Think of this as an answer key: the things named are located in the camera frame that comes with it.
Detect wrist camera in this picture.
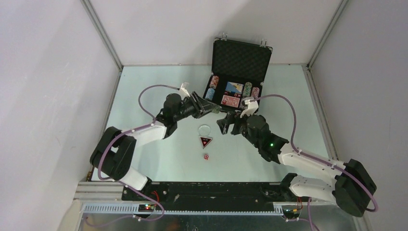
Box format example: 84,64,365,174
178,82,190,99
240,97,259,118

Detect black red triangular chip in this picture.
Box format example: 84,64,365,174
200,137,213,149

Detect dark green chip stack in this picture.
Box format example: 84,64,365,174
211,105,221,114

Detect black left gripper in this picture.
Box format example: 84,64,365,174
174,91,217,122

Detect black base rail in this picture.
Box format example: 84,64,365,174
142,181,307,213

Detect black aluminium poker case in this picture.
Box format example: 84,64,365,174
203,35,273,113

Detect blue card deck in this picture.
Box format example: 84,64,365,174
225,81,244,94

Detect red white chip roll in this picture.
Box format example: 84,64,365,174
209,76,219,89

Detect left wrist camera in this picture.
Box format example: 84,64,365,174
178,82,190,99

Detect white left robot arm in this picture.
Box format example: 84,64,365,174
89,92,221,201

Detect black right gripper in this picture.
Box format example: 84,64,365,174
217,109,260,149

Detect blue white chip stack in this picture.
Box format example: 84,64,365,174
204,88,215,101

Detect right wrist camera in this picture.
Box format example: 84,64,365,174
240,97,259,118

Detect pink white chip stack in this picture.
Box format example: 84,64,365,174
251,87,260,99

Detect clear round dealer button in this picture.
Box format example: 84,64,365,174
198,125,211,136

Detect red card deck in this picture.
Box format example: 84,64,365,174
221,95,240,108

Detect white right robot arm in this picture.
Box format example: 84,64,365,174
217,113,377,217

